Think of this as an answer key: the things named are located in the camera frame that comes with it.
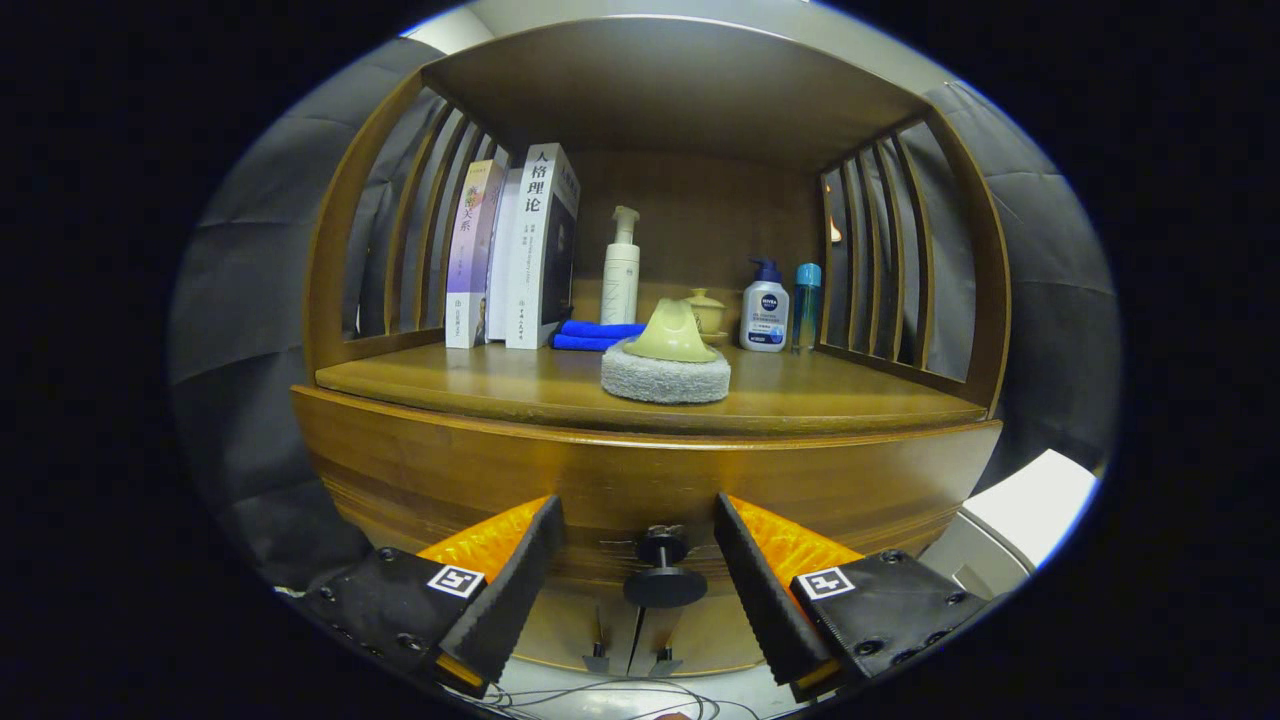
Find black drawer knob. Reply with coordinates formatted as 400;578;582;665
623;525;709;609

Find white pump bottle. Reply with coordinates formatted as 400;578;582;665
600;206;642;326

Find wooden countertop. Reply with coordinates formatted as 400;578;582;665
315;340;989;436

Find wooden drawer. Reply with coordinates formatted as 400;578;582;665
292;385;1003;601

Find thin white book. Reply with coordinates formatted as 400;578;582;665
487;168;526;343

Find purple book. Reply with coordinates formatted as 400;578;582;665
445;160;506;349

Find wooden cabinet door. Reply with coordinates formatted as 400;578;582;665
630;595;781;679
520;590;641;676

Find green-handled scrub brush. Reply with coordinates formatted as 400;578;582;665
600;297;732;405

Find blue folded cloth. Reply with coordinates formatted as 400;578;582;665
551;319;647;352

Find wooden cabinet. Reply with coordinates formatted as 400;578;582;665
290;15;1013;679

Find white bottle with blue cap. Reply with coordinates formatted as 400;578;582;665
740;259;791;353

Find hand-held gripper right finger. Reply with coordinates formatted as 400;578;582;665
713;492;1001;703

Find black backdrop cloth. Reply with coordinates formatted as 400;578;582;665
168;40;1121;591

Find thick white and black book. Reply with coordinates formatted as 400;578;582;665
505;142;581;350

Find black floor cables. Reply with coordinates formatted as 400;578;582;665
450;678;761;720

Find yellow lidded teacup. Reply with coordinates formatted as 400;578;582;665
684;288;731;346

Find teal bottle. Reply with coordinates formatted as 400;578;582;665
793;263;823;353

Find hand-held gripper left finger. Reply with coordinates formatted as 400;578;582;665
300;494;567;699

